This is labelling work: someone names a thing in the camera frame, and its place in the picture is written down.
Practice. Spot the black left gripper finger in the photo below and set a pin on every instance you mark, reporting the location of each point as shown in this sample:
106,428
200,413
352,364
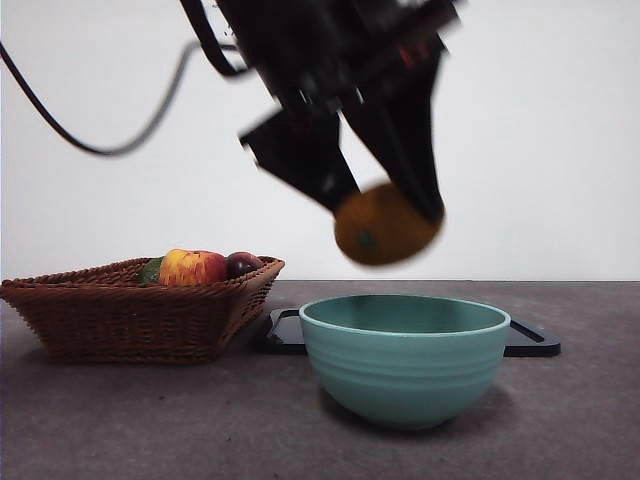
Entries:
300,150
405,135

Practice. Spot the orange brown round fruit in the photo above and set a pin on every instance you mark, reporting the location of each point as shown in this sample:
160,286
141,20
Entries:
385,230

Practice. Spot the teal ribbed bowl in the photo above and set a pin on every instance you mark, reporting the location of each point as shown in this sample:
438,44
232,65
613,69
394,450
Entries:
400,370

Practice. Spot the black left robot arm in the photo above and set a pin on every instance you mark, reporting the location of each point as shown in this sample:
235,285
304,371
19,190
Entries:
310,40

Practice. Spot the dark red plum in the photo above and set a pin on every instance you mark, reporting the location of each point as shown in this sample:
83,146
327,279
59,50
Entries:
242,264

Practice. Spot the red yellow apple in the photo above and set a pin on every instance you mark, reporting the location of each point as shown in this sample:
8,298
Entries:
192,267

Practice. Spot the black rectangular tray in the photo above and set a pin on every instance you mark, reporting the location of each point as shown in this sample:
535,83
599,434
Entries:
285,336

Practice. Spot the green fruit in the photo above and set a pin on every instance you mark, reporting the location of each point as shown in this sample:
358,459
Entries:
150,270

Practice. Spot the brown wicker basket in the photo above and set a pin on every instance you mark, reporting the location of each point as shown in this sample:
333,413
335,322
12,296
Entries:
125,325

